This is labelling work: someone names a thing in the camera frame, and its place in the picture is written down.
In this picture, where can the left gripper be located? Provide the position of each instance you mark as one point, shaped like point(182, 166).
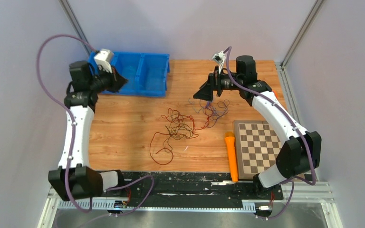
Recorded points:
point(117, 81)

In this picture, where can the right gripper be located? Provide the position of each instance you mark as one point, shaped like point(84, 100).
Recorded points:
point(213, 83)

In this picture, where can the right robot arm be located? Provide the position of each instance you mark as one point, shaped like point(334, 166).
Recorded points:
point(301, 148)

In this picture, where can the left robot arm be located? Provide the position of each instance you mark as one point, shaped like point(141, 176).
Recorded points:
point(74, 178)

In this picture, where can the blue three-compartment bin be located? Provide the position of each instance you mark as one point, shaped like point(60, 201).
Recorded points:
point(146, 73)

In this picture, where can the orange cylinder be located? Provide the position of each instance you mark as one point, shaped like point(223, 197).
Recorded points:
point(230, 144)

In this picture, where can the wooden chessboard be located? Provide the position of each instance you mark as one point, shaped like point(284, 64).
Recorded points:
point(257, 147)

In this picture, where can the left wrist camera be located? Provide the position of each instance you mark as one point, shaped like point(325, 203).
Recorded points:
point(103, 59)

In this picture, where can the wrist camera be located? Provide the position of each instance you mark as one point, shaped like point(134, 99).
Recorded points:
point(220, 58)
point(103, 59)

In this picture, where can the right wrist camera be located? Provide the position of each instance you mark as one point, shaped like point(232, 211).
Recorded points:
point(220, 58)

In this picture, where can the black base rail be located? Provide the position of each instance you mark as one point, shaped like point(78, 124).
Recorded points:
point(190, 190)

